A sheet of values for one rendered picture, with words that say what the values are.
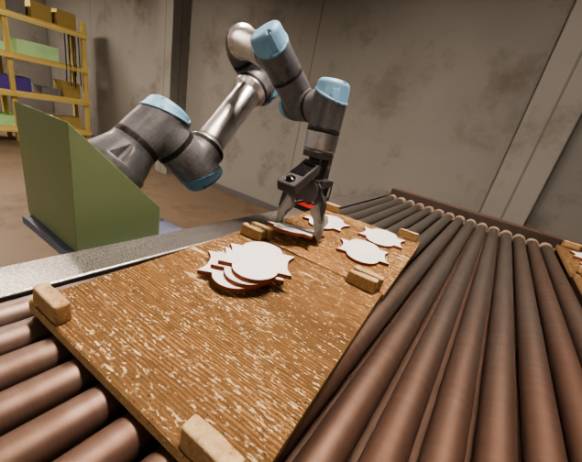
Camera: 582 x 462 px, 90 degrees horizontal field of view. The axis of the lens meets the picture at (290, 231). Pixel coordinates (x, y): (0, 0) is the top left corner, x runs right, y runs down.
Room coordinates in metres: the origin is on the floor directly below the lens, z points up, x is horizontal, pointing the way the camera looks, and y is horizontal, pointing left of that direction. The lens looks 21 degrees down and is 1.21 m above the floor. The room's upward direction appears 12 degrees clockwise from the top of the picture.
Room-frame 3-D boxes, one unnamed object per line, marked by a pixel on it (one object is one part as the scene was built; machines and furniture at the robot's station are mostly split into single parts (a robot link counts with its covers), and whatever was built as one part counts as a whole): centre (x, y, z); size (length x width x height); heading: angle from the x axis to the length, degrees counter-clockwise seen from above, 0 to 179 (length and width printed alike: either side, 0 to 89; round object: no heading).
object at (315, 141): (0.71, -0.02, 1.17); 0.08 x 0.08 x 0.05
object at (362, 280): (0.50, -0.15, 0.95); 0.06 x 0.02 x 0.03; 63
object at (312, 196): (0.71, -0.03, 1.09); 0.09 x 0.08 x 0.12; 152
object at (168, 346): (0.39, 0.05, 0.93); 0.41 x 0.35 x 0.02; 153
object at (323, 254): (0.75, -0.14, 0.93); 0.41 x 0.35 x 0.02; 151
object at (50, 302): (0.28, 0.26, 0.95); 0.06 x 0.02 x 0.03; 63
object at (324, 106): (0.72, -0.02, 1.25); 0.09 x 0.08 x 0.11; 40
